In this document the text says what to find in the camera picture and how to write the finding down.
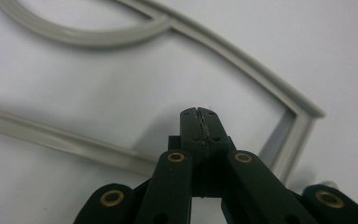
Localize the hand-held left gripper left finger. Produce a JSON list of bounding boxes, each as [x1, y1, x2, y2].
[[134, 106, 209, 224]]

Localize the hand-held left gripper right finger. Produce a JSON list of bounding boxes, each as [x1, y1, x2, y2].
[[198, 106, 318, 224]]

